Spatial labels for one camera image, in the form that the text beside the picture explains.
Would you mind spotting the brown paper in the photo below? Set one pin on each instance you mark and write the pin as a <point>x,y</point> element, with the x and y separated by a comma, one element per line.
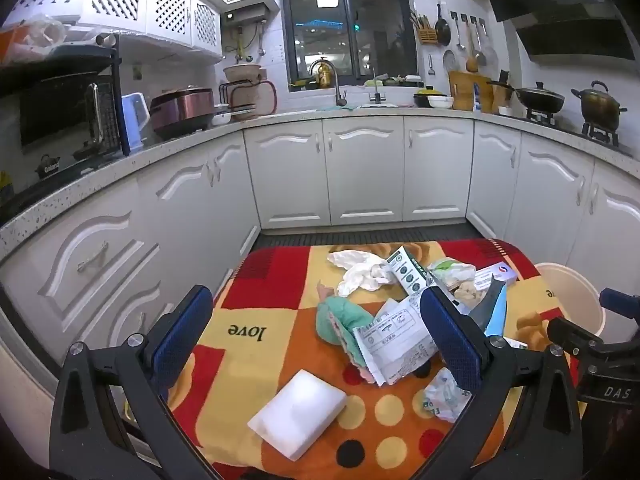
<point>467,291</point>

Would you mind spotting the gas stove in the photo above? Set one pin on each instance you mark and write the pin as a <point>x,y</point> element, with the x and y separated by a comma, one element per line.
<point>597,132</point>

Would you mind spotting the white printed paper packet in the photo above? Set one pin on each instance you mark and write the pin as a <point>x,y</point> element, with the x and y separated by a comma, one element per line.
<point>395,340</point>

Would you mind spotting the black wok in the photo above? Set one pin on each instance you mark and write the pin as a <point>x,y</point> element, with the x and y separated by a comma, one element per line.
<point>540,97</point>

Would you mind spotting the white tissue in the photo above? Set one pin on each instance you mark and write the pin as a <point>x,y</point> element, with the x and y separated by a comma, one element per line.
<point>357,272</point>

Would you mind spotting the clear plastic wrapper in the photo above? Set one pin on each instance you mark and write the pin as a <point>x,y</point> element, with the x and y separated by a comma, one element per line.
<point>445,395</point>

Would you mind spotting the green white drink carton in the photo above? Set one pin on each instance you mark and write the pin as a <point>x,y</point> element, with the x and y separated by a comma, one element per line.
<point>407,272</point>

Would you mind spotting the cream plastic bin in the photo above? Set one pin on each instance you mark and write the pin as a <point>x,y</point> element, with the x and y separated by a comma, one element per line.
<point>565,290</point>

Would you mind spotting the red brown rice cooker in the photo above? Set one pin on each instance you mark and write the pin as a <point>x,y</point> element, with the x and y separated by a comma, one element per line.
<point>182,110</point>

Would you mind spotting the small white bowl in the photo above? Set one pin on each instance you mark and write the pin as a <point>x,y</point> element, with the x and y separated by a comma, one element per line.
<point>221,119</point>

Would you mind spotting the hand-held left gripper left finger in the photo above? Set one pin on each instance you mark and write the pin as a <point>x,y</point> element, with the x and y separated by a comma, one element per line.
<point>180,330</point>

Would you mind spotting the hanging steel ladle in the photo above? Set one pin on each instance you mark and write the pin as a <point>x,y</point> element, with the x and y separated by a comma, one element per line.
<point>460,45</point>

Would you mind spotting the hanging white skimmer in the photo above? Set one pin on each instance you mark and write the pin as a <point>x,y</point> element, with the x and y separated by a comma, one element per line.
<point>450,62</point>

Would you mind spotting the brass cooking pot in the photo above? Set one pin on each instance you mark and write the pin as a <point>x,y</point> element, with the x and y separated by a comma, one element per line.
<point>597,105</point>

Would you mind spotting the green white bag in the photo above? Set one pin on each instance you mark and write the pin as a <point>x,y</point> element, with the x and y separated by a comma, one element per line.
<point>452,272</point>

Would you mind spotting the yellow lidded pot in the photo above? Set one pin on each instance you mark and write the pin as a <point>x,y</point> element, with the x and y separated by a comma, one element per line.
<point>427,92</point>

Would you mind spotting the blue white carton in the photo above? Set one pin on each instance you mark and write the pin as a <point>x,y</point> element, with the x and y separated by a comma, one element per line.
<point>478,97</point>

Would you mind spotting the wooden knife holder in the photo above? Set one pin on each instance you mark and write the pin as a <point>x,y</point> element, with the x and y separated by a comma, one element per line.
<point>426,35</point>

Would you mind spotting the wooden cutting board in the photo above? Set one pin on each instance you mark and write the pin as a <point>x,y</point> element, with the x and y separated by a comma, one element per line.
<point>462,90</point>

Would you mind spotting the hanging wooden spatula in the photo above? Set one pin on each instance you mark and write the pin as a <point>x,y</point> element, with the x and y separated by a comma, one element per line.
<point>471,62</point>

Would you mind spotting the clear plastic bag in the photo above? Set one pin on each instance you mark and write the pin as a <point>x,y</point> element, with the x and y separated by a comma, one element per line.
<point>45,32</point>

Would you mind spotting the red yellow printed blanket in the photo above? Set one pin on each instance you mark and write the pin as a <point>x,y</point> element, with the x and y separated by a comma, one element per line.
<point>300,355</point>

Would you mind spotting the white foam sponge block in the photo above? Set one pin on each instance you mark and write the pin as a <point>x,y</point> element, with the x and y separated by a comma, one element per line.
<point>297,412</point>

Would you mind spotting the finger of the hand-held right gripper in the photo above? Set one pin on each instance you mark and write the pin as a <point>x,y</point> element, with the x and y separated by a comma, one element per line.
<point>620,302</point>
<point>567,334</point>

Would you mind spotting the blue electric kettle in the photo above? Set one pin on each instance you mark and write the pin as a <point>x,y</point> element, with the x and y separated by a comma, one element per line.
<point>135,120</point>

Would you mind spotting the white lattice upper cabinets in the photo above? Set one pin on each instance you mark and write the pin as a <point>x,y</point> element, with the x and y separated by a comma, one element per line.
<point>125,0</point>

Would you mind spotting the dark kitchen window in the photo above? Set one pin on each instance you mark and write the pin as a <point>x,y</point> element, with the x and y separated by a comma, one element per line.
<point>350,35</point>

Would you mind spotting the black microwave oven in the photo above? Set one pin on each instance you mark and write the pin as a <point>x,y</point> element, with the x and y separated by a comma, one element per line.
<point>50,115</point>

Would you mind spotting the hanging kitchen utensils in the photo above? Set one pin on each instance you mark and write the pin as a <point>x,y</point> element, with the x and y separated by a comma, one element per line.
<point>486,55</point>

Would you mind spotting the blue white toothpaste box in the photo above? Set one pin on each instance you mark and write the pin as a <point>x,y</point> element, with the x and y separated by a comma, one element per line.
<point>495,275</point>

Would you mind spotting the small steel tap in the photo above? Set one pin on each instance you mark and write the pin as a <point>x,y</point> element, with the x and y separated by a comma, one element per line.
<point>376,95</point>

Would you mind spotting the steel sink faucet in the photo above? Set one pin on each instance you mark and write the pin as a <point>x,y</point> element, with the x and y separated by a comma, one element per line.
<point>340,95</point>

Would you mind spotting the golden kettle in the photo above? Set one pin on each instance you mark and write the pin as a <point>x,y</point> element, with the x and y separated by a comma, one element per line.
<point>325,76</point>

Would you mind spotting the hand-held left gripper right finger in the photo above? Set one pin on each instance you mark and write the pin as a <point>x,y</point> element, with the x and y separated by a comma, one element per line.
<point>450,335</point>

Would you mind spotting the black range hood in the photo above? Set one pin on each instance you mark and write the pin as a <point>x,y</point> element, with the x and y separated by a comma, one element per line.
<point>560,15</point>

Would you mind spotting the white lower kitchen cabinets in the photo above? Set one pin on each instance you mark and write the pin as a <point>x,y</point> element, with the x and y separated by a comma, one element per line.
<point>365,170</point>

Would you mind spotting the beige clay pot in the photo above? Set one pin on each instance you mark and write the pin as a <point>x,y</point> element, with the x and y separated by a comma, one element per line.
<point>244,72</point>

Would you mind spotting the hanging black frying pan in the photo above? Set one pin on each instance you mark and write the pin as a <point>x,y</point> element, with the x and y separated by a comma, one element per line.
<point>442,32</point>

